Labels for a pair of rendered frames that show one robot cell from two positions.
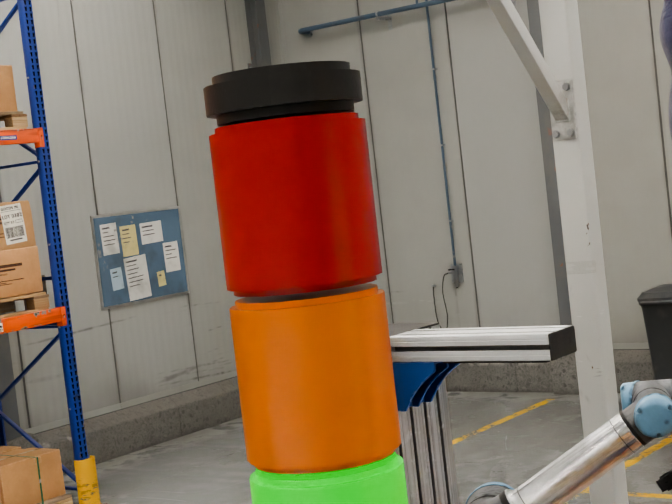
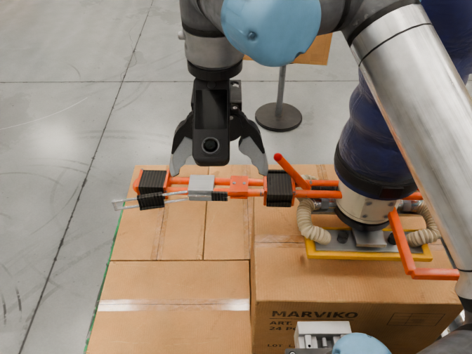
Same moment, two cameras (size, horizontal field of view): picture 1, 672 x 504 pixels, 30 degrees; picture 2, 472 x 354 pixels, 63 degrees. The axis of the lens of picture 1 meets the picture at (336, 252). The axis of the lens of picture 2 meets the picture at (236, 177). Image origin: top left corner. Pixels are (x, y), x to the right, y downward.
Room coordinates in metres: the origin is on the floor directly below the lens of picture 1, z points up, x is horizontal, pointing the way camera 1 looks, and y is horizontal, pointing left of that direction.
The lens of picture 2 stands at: (2.67, -0.30, 1.96)
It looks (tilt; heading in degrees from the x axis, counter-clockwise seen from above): 45 degrees down; 232
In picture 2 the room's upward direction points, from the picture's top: straight up
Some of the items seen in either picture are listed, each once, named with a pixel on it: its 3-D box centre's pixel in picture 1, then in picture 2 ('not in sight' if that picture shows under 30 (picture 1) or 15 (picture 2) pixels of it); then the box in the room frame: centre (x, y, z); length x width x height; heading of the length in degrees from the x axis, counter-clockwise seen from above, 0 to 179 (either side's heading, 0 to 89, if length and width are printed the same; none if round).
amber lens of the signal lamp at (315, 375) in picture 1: (315, 374); not in sight; (0.40, 0.01, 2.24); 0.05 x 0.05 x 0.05
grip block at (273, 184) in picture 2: not in sight; (278, 187); (2.13, -0.81, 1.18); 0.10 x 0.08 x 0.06; 50
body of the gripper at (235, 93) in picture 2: not in sight; (216, 95); (2.41, -0.68, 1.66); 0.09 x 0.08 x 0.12; 53
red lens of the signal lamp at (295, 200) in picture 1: (296, 204); not in sight; (0.40, 0.01, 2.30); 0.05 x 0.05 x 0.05
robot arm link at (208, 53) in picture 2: not in sight; (211, 42); (2.42, -0.68, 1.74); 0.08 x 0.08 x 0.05
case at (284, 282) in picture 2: not in sight; (336, 276); (1.95, -0.65, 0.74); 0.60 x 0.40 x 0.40; 141
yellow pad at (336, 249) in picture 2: not in sight; (366, 240); (1.99, -0.58, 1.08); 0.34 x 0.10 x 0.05; 140
